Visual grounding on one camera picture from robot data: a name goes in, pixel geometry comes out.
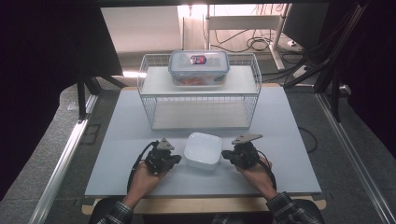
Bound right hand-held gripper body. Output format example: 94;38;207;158
231;133;263;170

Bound black curtain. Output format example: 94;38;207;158
326;0;396;161
0;0;124;201

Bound white cabinet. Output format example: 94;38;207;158
100;6;185;54

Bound black floor cables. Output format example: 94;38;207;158
210;28;304;54

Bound person's leg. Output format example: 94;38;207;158
88;198;126;224
293;199;327;224

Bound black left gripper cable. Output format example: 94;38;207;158
126;140;159;194

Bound black metal stand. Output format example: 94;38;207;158
76;74;128;121
282;3;369;123

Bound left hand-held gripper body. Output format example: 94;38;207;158
144;137;177;175

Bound person's right hand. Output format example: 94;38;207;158
235;156;280;203

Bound clear plastic food container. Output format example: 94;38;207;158
169;68;227;88

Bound white desk frame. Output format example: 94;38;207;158
203;3;292;72

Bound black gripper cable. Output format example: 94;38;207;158
256;149;278;191
126;140;159;194

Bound white wire shelf rack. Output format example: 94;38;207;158
136;52;262;132

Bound thin black cable loop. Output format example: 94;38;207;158
297;126;318;154

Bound clear lid with blue rim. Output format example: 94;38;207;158
167;49;231;75

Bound white square bowl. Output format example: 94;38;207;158
183;132;224;172

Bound dark monitor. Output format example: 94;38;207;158
281;3;331;51

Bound aluminium rail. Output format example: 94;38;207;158
28;92;100;224
315;91;396;224

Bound person's left hand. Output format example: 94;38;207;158
122;161;169;209

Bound person's left leg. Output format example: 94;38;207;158
88;198;126;224

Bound person's right leg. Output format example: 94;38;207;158
293;199;327;224

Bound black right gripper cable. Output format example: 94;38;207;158
256;149;278;191

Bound orange food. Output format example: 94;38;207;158
177;77;207;87

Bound white power strip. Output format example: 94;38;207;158
291;63;310;79

